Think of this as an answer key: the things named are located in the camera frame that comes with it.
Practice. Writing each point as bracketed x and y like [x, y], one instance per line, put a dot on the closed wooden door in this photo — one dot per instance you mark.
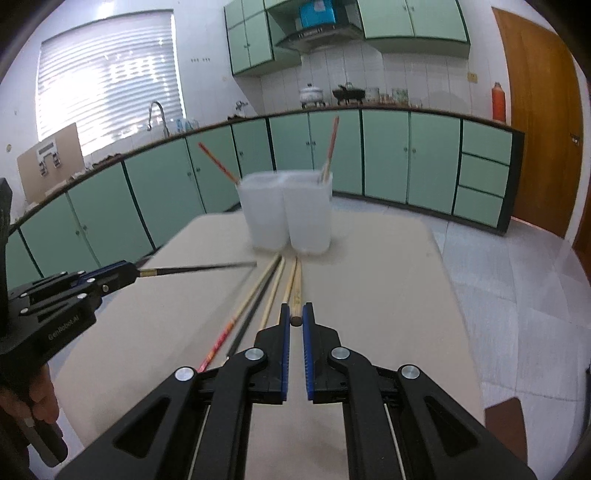
[540, 124]

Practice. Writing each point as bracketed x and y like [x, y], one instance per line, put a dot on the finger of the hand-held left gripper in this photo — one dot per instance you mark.
[108, 268]
[108, 287]

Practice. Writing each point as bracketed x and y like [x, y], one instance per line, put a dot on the green wall cabinets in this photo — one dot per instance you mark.
[415, 21]

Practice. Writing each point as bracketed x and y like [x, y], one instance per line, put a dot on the person's left hand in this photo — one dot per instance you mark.
[41, 392]

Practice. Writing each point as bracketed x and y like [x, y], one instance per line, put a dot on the bottles beside sink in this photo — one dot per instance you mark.
[187, 124]

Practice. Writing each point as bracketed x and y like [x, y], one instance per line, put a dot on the white two-compartment utensil holder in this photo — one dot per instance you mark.
[304, 217]

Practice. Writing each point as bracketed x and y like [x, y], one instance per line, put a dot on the plain wooden chopstick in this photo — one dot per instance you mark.
[298, 295]
[288, 288]

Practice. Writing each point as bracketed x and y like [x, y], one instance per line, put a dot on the black wok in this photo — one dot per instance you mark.
[348, 94]

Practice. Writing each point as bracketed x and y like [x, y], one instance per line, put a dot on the black range hood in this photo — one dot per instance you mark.
[318, 37]

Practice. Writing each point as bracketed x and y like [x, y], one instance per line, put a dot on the red thermos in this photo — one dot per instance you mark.
[497, 104]

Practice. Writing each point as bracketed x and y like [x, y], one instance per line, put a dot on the blue box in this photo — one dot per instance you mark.
[317, 14]

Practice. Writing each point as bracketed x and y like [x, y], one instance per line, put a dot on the white window blind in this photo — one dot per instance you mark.
[106, 74]

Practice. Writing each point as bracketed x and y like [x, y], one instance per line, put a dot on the green base cabinets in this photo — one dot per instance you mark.
[383, 157]

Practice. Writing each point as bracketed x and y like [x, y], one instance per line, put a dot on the brown flat object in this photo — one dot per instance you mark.
[505, 429]

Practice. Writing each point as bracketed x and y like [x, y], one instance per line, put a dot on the white lidded pot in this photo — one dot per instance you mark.
[311, 97]

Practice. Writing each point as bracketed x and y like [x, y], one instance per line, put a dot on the metal kitchen faucet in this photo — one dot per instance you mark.
[164, 122]

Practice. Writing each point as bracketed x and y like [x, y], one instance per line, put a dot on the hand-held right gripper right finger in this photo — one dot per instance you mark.
[308, 350]

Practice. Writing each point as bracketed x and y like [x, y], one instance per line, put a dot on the black chopstick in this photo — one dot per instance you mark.
[194, 269]
[242, 332]

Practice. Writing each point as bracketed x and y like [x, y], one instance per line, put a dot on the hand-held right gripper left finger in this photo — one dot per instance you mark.
[286, 350]

